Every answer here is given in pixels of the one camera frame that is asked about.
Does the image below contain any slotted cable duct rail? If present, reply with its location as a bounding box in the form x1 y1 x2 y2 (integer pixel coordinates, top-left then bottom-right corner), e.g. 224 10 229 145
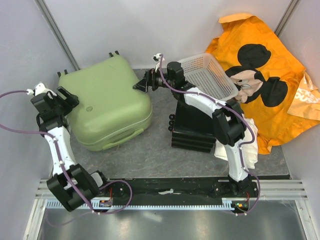
91 199 249 211

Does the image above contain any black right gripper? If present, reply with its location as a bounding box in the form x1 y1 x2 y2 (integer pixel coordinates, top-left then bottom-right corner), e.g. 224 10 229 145
132 66 174 94

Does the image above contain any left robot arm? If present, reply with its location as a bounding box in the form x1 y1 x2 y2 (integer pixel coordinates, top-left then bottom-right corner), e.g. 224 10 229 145
30 82 110 212

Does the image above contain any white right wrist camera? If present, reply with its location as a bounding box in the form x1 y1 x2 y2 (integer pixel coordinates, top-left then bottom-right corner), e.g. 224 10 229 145
152 53 163 73

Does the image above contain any orange cartoon mouse cloth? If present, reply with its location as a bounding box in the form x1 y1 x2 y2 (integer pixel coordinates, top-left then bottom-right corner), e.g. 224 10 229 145
206 13 320 155

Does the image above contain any white perforated plastic basket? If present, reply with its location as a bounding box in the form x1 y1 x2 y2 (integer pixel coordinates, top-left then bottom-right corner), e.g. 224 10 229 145
178 53 238 101

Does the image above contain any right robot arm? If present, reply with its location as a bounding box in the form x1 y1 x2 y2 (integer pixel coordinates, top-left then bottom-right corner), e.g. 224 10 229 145
132 61 252 197

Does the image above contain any black box with pink ends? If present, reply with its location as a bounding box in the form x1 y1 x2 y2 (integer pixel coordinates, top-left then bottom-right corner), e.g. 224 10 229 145
168 101 216 153

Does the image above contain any green hard-shell suitcase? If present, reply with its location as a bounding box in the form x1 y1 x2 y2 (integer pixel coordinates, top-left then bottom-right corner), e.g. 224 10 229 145
58 51 153 152

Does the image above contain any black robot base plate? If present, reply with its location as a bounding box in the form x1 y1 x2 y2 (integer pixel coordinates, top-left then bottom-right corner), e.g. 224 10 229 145
100 177 258 205

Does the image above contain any white crumpled cloth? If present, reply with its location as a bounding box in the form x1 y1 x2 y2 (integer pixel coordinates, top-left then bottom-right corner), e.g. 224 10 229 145
214 115 258 169

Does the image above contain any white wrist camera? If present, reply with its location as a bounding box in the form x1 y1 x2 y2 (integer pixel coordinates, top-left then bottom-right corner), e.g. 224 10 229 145
26 82 57 96
152 53 163 73

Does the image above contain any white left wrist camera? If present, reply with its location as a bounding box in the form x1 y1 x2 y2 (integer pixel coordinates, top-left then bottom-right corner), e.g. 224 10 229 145
26 82 57 96

